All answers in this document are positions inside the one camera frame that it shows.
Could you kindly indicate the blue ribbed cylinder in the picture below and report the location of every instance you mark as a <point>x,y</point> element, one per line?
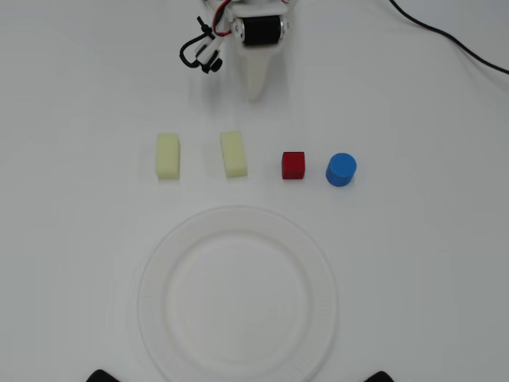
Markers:
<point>341,168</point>

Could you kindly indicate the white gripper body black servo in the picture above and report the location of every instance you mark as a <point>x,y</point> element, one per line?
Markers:
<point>260,31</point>

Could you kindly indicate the black stand foot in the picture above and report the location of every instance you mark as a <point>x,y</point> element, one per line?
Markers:
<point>102,376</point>
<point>378,377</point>

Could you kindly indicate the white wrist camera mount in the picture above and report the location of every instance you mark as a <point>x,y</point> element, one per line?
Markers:
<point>207,47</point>

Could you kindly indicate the white plastic plate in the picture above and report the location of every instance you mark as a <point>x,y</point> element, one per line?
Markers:
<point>238,294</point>

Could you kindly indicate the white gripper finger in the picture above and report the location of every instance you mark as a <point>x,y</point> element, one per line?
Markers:
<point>256,71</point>

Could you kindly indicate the cream foam block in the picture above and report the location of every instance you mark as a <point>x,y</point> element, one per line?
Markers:
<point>234,154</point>
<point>168,156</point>

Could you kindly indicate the red perforated cube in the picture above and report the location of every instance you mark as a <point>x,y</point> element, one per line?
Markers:
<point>293,164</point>

